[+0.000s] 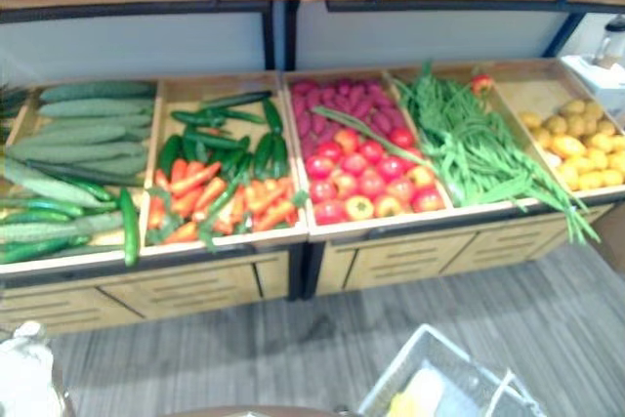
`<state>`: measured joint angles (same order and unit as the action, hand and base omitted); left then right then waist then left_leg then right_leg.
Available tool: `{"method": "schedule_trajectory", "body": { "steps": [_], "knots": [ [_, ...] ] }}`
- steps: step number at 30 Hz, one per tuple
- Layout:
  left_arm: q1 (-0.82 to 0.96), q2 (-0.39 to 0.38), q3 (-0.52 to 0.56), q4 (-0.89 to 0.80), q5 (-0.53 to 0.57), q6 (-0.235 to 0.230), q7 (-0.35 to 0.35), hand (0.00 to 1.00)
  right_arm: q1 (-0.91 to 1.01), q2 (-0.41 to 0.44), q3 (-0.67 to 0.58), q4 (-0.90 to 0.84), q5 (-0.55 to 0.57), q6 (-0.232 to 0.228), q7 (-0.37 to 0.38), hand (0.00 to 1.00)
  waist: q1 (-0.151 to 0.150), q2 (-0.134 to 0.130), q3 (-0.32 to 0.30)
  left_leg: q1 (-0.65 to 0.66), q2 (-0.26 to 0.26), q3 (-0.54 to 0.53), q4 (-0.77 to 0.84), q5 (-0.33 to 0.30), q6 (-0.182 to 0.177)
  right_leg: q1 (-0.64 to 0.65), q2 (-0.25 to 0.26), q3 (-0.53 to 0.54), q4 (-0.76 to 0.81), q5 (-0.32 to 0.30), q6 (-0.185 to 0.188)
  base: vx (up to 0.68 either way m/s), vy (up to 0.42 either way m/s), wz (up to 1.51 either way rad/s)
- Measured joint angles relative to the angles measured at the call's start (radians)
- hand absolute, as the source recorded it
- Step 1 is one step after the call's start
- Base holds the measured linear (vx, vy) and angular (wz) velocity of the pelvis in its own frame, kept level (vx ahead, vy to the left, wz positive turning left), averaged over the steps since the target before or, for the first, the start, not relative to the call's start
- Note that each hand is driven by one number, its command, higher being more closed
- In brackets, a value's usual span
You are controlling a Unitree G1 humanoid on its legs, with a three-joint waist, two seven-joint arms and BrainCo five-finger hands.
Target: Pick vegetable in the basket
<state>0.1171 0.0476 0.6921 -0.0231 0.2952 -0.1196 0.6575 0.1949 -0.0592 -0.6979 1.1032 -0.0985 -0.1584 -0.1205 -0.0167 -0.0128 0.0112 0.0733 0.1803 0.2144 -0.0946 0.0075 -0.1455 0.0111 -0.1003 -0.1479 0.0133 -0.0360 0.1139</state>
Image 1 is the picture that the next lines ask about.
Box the light green ridged gourd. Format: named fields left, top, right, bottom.
left=72, top=155, right=147, bottom=178
left=7, top=142, right=146, bottom=164
left=2, top=157, right=104, bottom=209
left=37, top=98, right=155, bottom=119
left=38, top=113, right=152, bottom=134
left=39, top=80, right=157, bottom=104
left=0, top=214, right=123, bottom=244
left=12, top=124, right=128, bottom=147

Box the slender green cucumber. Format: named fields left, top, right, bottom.
left=197, top=152, right=254, bottom=245

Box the yellow orange tomato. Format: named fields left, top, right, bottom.
left=344, top=195, right=376, bottom=222

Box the large yellow potato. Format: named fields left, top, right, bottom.
left=550, top=136, right=587, bottom=160

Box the long green stalk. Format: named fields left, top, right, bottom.
left=312, top=104, right=434, bottom=167

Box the wooden stand with tomatoes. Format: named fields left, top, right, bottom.
left=281, top=0, right=625, bottom=300

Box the long dark green cucumber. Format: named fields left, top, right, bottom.
left=26, top=160, right=143, bottom=188
left=199, top=90, right=273, bottom=110

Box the yellow item in basket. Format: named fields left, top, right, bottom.
left=387, top=366, right=445, bottom=417

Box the orange red tomato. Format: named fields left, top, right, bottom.
left=373, top=194, right=404, bottom=219
left=333, top=128, right=361, bottom=153
left=331, top=172, right=360, bottom=199
left=406, top=165, right=437, bottom=189

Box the wooden stand with cucumbers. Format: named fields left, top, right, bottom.
left=0, top=0, right=310, bottom=340

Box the white plastic shopping basket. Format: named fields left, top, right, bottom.
left=357, top=322, right=551, bottom=417

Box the bright green cucumber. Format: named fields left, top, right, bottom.
left=2, top=210, right=72, bottom=226
left=62, top=175, right=117, bottom=202
left=119, top=187, right=141, bottom=268
left=0, top=235, right=92, bottom=265
left=0, top=197, right=84, bottom=218

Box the green long bean bunch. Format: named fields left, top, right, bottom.
left=395, top=63, right=602, bottom=245

